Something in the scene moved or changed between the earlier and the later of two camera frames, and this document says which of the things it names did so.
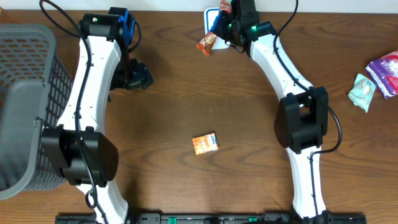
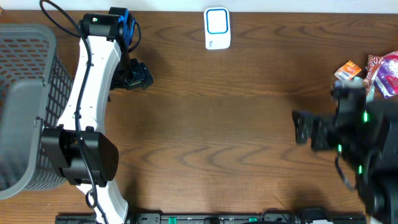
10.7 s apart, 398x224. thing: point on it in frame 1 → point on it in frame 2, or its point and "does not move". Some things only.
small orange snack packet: x=206 y=144 → x=347 y=71
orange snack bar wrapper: x=206 y=45 → x=373 y=63
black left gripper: x=137 y=78 does not move
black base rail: x=214 y=218 does not move
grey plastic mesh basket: x=35 y=91 does not move
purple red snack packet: x=383 y=73 does not move
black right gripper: x=227 y=23 → x=319 y=134
